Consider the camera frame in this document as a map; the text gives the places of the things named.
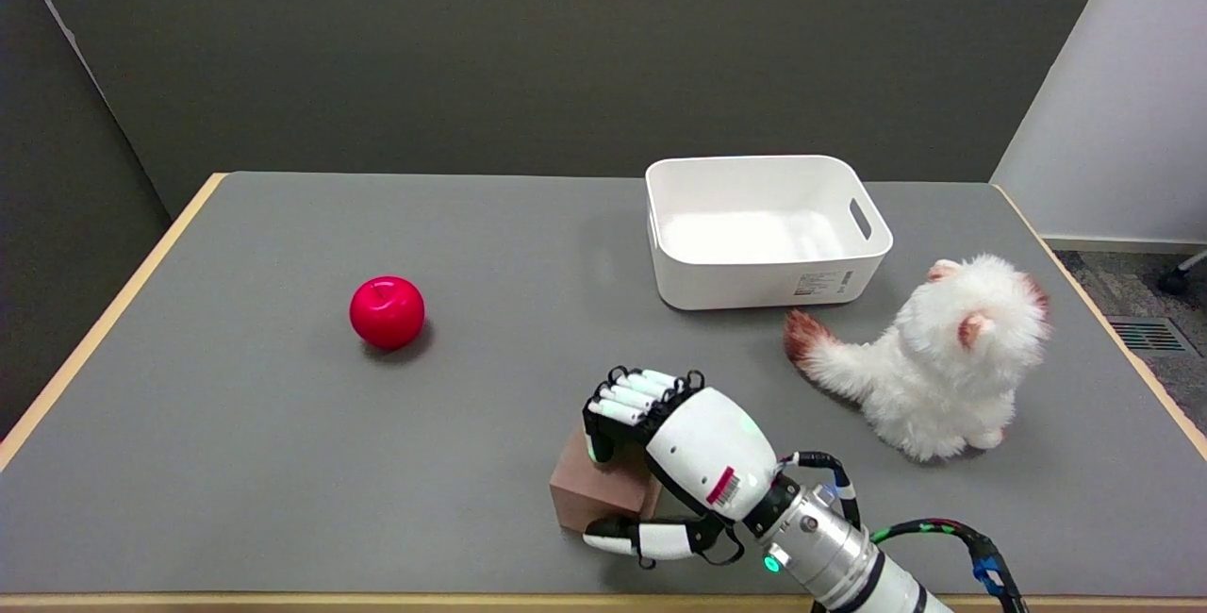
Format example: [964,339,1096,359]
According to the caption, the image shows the black green sleeved cable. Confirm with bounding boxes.
[779,451,1031,613]

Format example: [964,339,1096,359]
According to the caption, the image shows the white fluffy plush cat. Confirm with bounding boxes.
[782,254,1051,463]

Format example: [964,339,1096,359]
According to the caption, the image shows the white plastic bin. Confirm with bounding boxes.
[645,156,894,312]

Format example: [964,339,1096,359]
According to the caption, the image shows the brown wooden cube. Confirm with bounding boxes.
[549,425,663,536]

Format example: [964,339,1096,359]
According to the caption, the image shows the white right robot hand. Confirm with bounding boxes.
[581,366,801,569]

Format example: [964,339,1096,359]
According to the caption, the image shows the floor vent grille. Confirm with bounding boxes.
[1105,315,1191,356]

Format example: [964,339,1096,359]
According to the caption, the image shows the chair caster leg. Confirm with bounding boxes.
[1157,250,1207,297]

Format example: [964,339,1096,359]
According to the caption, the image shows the red apple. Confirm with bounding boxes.
[349,275,426,352]

